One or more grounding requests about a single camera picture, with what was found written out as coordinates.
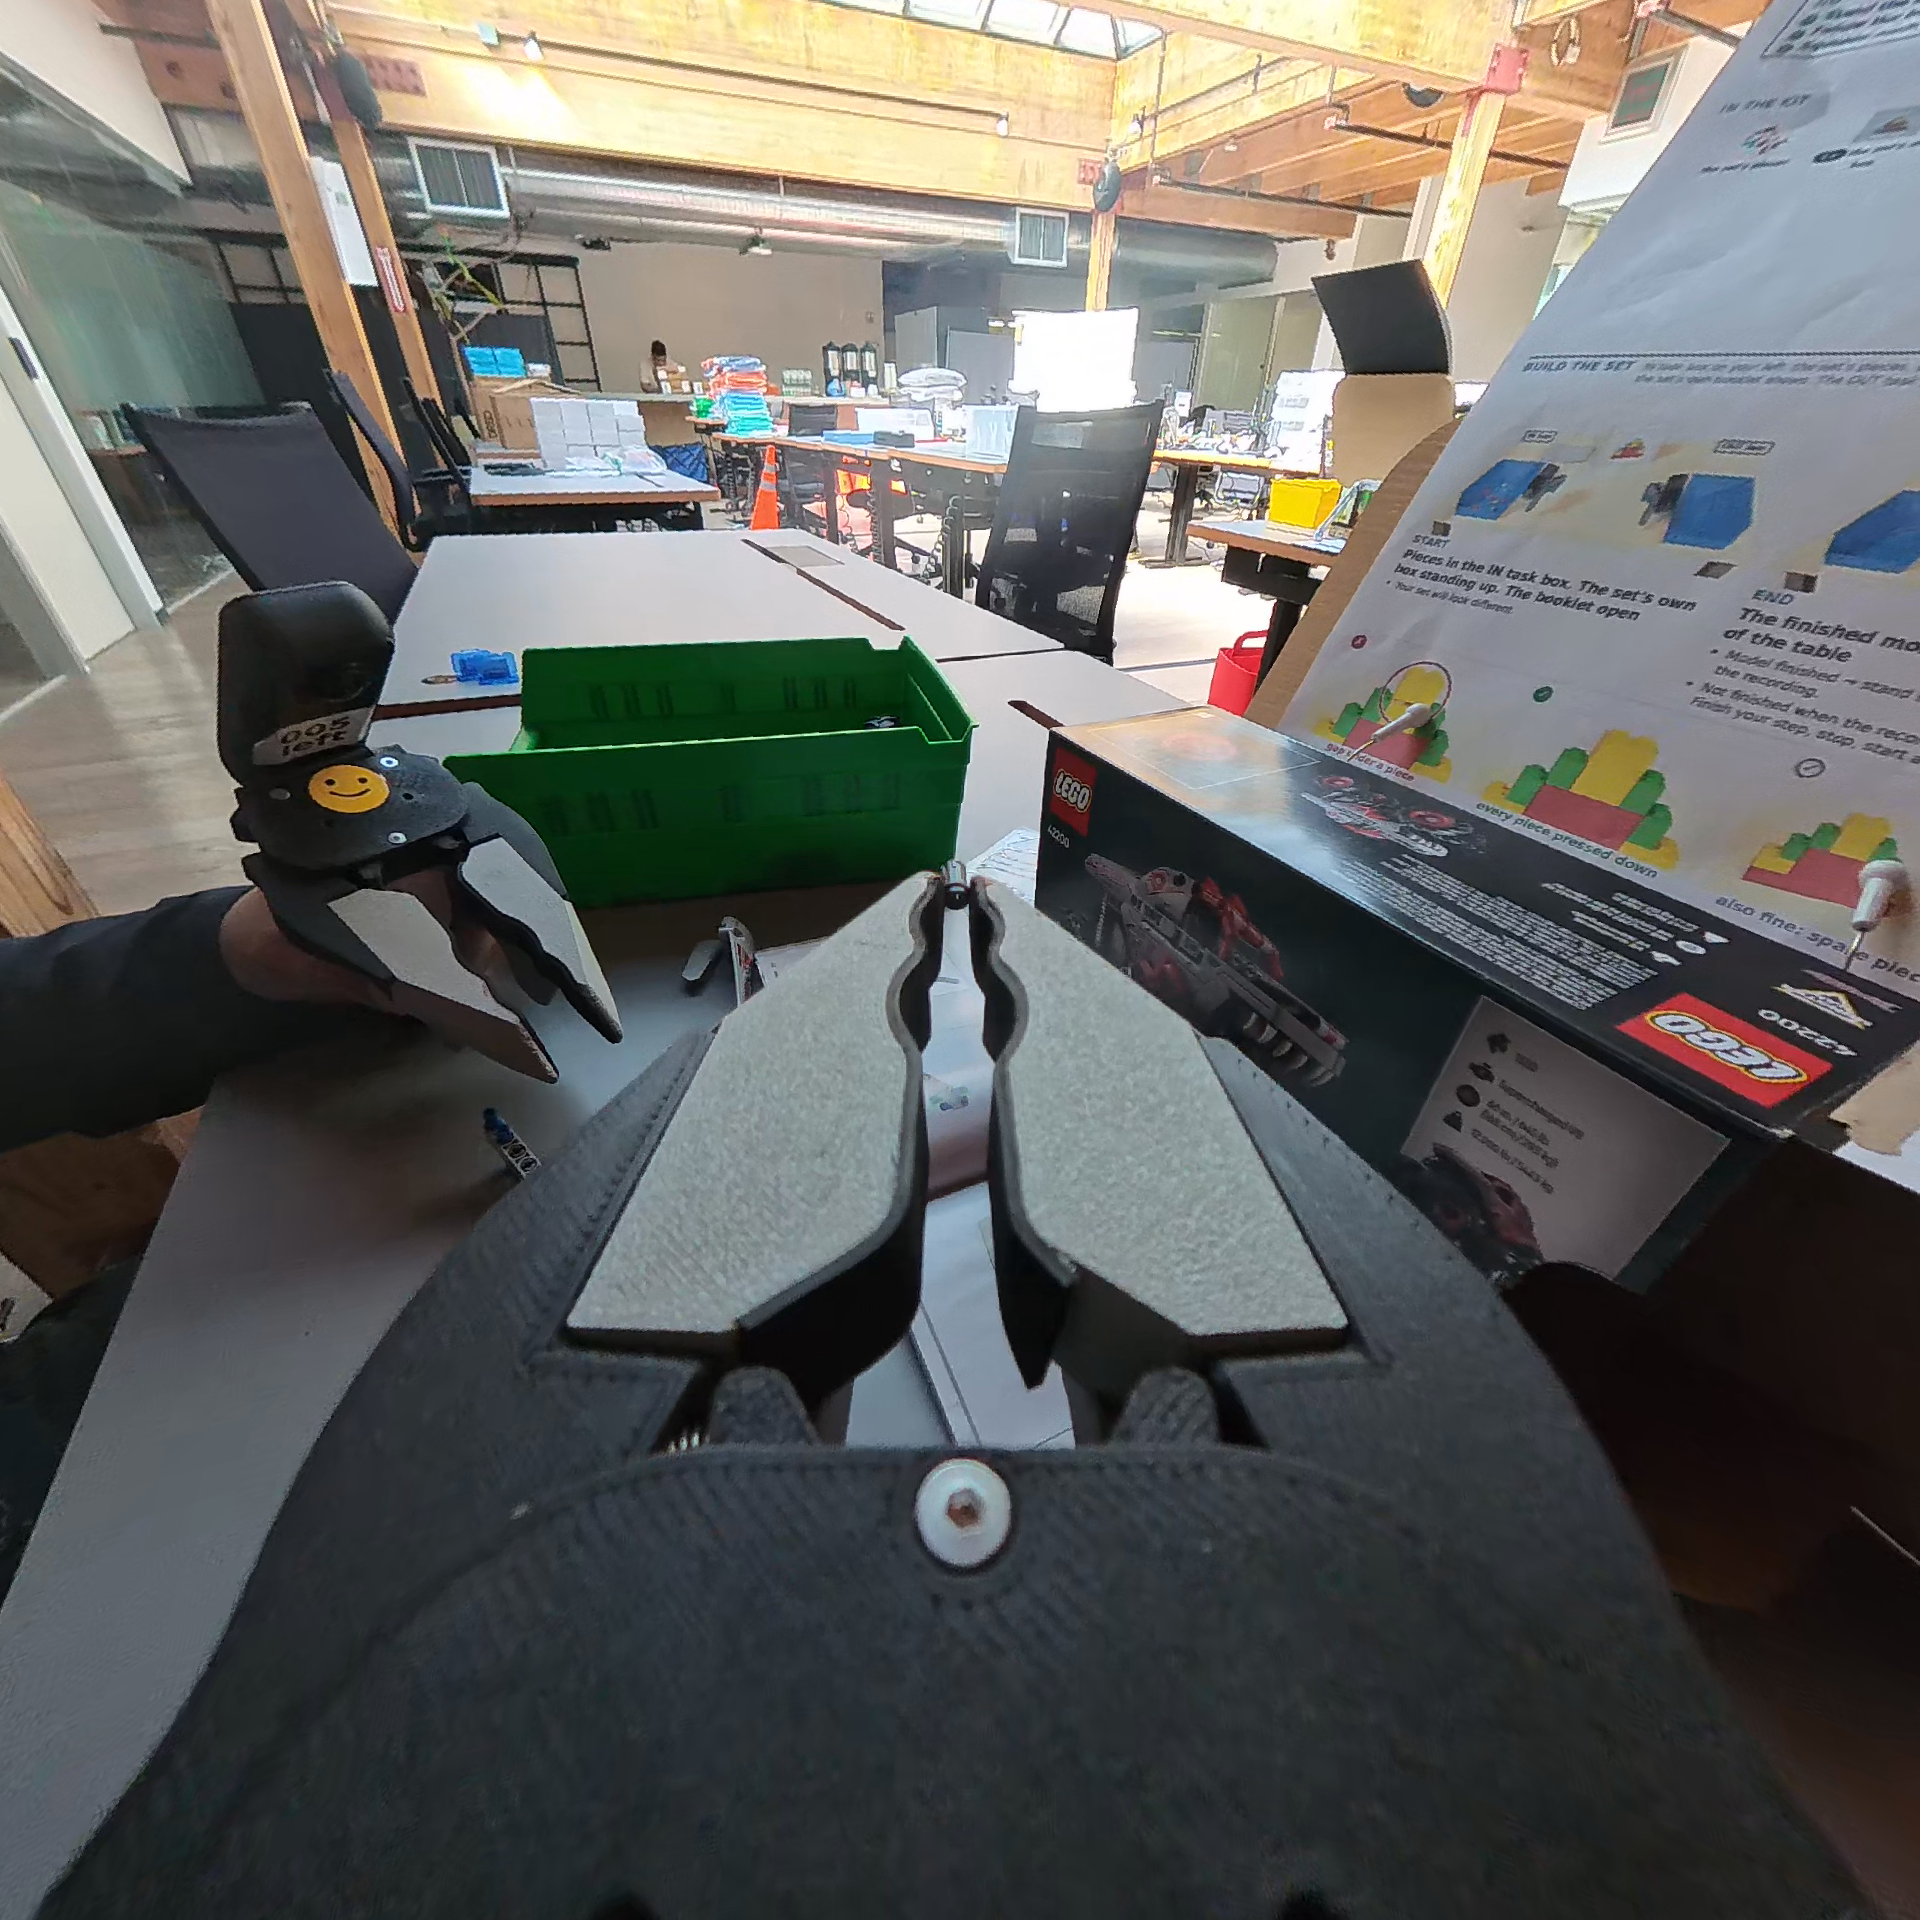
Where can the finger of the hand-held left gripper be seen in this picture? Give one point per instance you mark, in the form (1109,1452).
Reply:
(405,945)
(546,921)

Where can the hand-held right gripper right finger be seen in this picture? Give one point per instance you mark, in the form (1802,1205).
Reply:
(1154,1184)

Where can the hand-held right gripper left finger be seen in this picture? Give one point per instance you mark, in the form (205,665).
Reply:
(750,1171)

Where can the person's left forearm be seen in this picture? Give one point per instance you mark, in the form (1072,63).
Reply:
(106,1004)

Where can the grey lego piece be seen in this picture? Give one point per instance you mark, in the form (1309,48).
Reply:
(717,961)

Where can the blue lego pin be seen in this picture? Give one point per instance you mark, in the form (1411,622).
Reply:
(511,1144)

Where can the black lego set box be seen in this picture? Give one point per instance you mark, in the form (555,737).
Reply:
(1349,961)

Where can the person's left hand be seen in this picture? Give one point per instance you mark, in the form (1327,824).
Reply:
(278,961)

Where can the black mesh office chair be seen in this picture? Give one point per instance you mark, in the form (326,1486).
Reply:
(1072,511)
(271,511)
(422,464)

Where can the small blue plastic box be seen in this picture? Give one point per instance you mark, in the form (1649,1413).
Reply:
(485,671)

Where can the green plastic bin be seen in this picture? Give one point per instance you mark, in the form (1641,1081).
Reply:
(720,811)

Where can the grey office desk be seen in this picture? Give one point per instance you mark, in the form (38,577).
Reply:
(599,493)

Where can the stack of white boxes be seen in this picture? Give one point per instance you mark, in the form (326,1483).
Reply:
(593,435)

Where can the orange traffic cone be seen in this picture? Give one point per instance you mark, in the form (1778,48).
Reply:
(763,495)

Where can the red bin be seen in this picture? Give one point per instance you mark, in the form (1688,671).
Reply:
(1237,678)

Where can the white push pin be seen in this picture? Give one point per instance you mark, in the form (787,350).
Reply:
(1875,896)
(1401,724)

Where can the stack of coloured bins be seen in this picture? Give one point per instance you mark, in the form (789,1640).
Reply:
(743,389)

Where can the long office desk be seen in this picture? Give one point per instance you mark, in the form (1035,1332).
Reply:
(902,457)

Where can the person's dark trousers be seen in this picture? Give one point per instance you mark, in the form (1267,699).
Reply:
(53,1424)

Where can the yellow bin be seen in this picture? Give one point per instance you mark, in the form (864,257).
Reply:
(1305,505)

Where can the white screen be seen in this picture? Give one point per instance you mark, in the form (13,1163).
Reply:
(1072,357)

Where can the open cardboard box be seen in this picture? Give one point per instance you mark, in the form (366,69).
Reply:
(1387,421)

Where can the white printed instruction poster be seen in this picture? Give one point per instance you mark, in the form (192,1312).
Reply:
(1651,524)

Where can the wall air vent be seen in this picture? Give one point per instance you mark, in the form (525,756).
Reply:
(457,177)

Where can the metal air duct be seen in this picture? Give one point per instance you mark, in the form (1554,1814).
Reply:
(840,225)

